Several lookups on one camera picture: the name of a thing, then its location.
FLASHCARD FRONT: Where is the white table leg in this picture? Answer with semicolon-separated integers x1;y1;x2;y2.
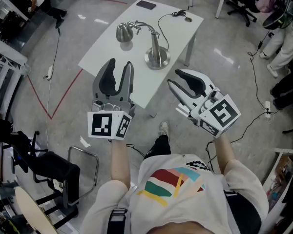
184;32;199;67

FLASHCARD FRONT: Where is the black chrome-framed chair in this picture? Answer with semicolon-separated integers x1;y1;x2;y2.
31;130;100;225

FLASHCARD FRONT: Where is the white storage shelf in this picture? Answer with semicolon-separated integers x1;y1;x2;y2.
262;148;293;234

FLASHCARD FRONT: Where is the person's left forearm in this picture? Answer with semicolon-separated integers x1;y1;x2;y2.
110;137;131;190

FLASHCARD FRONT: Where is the white office table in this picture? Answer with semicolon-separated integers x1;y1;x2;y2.
188;0;229;20

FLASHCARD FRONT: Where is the black floor cable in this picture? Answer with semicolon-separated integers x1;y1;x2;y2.
42;27;62;79
247;30;274;112

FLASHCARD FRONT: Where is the red floor tape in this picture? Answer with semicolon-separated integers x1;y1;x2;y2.
26;68;84;120

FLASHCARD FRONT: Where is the person's black trouser leg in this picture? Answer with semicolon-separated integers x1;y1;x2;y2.
143;135;172;161

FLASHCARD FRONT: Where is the person's white printed shirt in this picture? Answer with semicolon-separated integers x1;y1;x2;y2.
80;153;270;234

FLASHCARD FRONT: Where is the black office chair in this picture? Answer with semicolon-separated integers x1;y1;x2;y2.
226;0;258;28

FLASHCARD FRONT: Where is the black shoulder strap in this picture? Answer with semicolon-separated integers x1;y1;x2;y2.
108;208;128;234

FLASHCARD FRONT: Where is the person's white shoe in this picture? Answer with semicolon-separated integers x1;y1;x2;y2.
159;120;170;137

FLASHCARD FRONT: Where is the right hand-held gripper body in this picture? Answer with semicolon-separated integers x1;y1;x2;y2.
187;87;242;139

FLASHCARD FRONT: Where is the black smartphone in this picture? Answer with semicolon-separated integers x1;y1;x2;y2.
136;0;157;10

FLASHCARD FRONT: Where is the round wooden table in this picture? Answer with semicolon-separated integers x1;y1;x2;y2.
14;186;58;234

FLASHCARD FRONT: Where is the person's right forearm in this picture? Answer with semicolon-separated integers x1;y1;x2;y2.
213;132;236;176

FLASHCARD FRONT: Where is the pink bag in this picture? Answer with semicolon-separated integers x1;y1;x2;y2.
254;0;277;13

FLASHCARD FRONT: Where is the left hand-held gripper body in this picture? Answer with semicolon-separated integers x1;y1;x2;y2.
87;97;137;141

